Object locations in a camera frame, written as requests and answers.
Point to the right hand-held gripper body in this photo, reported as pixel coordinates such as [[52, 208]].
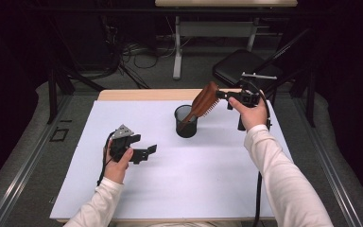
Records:
[[249, 94]]

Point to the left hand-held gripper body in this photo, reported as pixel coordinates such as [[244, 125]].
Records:
[[119, 148]]

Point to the wooden hairbrush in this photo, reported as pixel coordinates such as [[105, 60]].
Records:
[[204, 101]]

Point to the black mesh pen holder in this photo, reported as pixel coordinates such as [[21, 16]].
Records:
[[187, 130]]

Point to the person's right hand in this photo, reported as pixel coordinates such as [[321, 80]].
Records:
[[255, 116]]

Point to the person's left hand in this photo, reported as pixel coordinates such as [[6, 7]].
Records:
[[116, 171]]

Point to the black folding chair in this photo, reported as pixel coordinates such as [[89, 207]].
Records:
[[233, 66]]

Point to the white table mat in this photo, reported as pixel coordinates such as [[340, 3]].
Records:
[[186, 183]]

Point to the black metal stand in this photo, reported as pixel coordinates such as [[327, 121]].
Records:
[[310, 101], [52, 94]]

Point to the white-legged desk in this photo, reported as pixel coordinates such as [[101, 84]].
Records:
[[216, 29]]

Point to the metal floor rail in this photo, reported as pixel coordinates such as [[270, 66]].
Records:
[[25, 170], [331, 170]]

